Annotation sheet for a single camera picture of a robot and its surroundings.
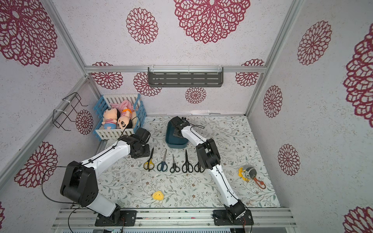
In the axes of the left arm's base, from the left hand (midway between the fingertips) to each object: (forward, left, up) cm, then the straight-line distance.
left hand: (144, 153), depth 89 cm
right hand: (+22, -23, -10) cm, 34 cm away
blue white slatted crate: (+17, +35, -3) cm, 39 cm away
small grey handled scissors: (-5, -18, -9) cm, 21 cm away
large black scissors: (-5, -26, -9) cm, 28 cm away
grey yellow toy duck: (-12, -62, -2) cm, 63 cm away
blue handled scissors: (-4, -10, -8) cm, 14 cm away
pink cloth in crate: (+39, +20, +6) cm, 44 cm away
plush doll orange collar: (+21, +16, +5) cm, 27 cm away
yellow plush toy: (-23, -10, -6) cm, 25 cm away
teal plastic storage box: (+15, -17, -6) cm, 23 cm away
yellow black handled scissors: (-4, -2, -8) cm, 9 cm away
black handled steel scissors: (-6, -33, -9) cm, 35 cm away
